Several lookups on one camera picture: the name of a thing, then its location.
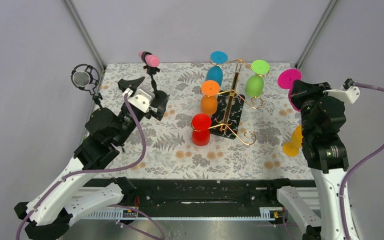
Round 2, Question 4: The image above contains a green plastic wine glass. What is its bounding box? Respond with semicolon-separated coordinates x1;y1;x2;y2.
245;59;270;98

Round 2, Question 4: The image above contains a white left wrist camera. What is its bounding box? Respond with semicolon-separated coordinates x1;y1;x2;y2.
123;87;155;114

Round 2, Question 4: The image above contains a magenta plastic wine glass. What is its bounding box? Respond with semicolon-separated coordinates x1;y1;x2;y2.
277;68;302;112

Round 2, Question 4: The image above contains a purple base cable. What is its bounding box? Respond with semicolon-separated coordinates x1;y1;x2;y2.
110;203;167;240

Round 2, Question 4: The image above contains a gold wire wine glass rack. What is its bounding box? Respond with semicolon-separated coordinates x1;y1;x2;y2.
208;58;264;146

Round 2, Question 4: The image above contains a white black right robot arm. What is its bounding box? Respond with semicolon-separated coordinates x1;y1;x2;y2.
266;80;359;240

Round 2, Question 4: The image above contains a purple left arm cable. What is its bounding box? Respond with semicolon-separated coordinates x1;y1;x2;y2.
15;93;148;240

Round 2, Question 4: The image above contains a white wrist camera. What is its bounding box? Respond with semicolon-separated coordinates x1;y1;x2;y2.
123;87;155;114
324;86;361;104

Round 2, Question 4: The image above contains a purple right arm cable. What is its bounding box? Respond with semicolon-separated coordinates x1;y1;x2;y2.
339;81;384;240

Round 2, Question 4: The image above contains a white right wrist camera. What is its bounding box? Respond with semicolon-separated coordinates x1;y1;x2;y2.
324;86;361;104

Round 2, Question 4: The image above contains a yellow plastic wine glass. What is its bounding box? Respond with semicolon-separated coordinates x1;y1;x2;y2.
282;125;303;157

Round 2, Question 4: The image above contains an orange plastic wine glass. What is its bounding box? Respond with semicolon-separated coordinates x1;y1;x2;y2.
200;80;220;116

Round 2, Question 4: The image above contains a red plastic wine glass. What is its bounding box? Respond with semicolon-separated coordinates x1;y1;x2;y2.
191;113;212;146

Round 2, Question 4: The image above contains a pink microphone on black stand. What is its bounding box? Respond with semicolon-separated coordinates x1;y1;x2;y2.
138;51;168;101

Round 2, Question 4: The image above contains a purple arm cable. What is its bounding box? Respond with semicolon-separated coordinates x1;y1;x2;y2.
15;93;148;240
339;81;384;240

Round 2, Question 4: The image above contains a blue plastic wine glass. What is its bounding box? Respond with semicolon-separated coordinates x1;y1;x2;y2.
205;51;228;87

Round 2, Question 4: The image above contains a floral patterned table cloth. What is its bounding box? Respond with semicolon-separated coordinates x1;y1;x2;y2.
99;63;312;180

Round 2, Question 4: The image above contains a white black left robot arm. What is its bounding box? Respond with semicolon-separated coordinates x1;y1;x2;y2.
14;78;169;240

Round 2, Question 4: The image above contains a grey studio microphone on stand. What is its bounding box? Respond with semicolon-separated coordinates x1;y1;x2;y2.
70;63;103;109

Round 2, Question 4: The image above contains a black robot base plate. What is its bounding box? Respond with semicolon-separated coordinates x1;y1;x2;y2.
103;178;307;219

